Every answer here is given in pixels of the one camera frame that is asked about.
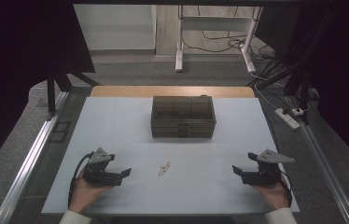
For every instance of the aluminium rail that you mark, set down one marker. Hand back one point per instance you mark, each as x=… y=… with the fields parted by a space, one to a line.
x=326 y=174
x=26 y=169

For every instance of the person's right hand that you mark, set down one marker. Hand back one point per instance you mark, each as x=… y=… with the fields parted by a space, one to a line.
x=275 y=194

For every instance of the person's left hand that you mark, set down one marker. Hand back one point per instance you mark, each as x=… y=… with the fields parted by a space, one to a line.
x=84 y=194

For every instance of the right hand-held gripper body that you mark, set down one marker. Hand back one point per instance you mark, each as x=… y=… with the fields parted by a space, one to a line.
x=269 y=169

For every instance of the white desk frame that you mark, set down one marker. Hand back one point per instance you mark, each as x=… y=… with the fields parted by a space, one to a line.
x=213 y=22

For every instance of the white power strip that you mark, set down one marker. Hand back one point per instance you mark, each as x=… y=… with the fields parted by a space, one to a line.
x=287 y=118

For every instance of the small gold hair clip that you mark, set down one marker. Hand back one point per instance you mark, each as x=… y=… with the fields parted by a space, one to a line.
x=164 y=169

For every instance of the black curtain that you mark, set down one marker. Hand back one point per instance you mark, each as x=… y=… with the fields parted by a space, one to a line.
x=343 y=77
x=14 y=62

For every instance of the white plug adapter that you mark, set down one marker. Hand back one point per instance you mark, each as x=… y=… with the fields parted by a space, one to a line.
x=297 y=111

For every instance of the dark transparent drawer box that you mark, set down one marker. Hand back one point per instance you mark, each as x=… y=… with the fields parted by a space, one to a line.
x=182 y=115

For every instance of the white foam board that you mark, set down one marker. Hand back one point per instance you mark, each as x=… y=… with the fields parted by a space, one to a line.
x=116 y=130

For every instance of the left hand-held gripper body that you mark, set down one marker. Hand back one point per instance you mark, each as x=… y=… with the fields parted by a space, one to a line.
x=99 y=161

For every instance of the black metal stand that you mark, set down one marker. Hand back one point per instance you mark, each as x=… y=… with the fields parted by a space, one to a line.
x=51 y=93
x=303 y=90

